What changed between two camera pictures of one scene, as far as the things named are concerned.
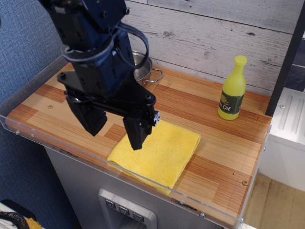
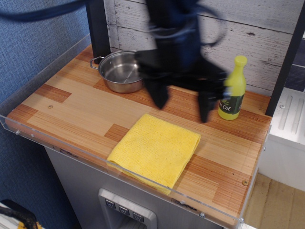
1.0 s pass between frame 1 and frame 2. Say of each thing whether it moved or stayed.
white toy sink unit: stayed
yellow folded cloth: stayed
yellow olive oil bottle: stayed
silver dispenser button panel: stayed
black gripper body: moved
